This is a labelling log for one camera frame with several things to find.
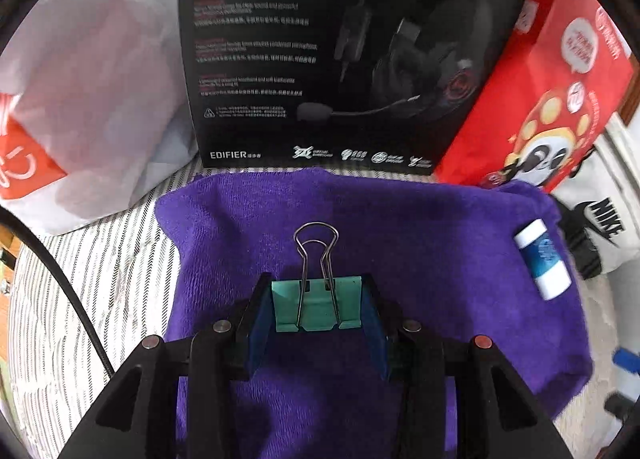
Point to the purple towel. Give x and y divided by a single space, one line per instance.
425 249

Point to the red panda print box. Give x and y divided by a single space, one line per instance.
545 64

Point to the white bag with black logo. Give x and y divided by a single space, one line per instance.
615 164

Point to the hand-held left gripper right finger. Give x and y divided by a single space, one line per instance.
376 334

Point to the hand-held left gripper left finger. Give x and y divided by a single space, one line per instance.
256 339

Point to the green binder clip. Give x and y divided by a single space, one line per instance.
320 309

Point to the striped bed sheet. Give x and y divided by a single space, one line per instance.
110 269

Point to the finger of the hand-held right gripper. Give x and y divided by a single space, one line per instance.
622 408
627 360

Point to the blue and white eraser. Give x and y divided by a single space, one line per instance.
542 259

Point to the white plastic bag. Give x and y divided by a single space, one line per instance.
100 89

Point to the black headset box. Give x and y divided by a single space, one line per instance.
280 104

